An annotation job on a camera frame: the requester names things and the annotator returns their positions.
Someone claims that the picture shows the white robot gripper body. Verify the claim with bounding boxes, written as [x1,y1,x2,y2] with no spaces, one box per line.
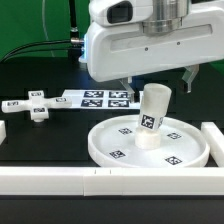
[85,4,224,82]

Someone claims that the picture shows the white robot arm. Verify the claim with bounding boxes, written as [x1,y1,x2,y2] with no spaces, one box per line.
[85,0,224,93]

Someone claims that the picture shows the white cross-shaped table base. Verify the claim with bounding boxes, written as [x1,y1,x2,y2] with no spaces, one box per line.
[1,90,72,122]

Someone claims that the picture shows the white front fence bar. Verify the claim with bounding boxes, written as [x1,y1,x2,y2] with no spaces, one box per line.
[0,167,224,196]

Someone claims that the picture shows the thin white cable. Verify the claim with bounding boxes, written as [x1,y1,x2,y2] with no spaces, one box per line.
[41,0,56,58]

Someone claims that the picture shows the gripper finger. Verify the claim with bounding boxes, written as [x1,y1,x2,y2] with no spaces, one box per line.
[182,64,199,93]
[120,77,135,101]

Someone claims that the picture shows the white marker tag sheet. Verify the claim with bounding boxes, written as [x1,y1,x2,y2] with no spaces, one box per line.
[63,90,140,110]

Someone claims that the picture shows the white round table top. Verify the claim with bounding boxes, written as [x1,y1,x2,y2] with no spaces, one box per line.
[88,115,210,168]

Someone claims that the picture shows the white fence bar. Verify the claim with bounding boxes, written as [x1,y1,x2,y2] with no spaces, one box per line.
[0,167,224,196]
[0,120,6,145]
[201,122,224,168]

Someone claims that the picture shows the white left fence bar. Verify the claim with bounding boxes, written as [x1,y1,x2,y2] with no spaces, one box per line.
[0,120,6,145]

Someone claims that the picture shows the black cable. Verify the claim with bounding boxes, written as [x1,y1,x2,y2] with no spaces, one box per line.
[0,37,84,64]

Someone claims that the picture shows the white right fence bar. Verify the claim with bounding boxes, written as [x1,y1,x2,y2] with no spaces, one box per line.
[201,122,224,168]

